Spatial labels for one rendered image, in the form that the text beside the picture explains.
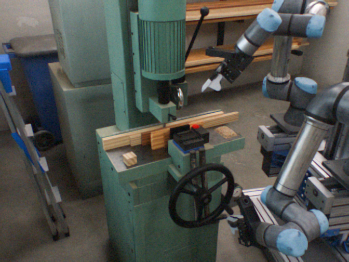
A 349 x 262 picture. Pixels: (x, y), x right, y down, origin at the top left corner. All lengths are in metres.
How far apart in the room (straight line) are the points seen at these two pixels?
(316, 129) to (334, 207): 0.49
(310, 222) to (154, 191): 0.61
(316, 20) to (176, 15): 0.47
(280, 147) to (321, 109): 0.81
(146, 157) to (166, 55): 0.41
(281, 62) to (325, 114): 0.71
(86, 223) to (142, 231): 0.96
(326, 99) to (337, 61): 3.95
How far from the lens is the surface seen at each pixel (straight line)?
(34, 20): 3.53
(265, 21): 1.17
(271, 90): 1.82
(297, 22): 1.26
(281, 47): 1.72
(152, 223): 1.49
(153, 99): 1.43
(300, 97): 1.81
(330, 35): 5.07
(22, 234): 2.48
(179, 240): 1.65
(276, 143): 1.84
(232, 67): 1.23
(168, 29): 1.23
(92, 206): 2.53
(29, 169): 2.03
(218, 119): 1.58
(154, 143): 1.37
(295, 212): 1.14
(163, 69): 1.26
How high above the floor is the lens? 1.62
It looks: 28 degrees down
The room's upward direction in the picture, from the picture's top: straight up
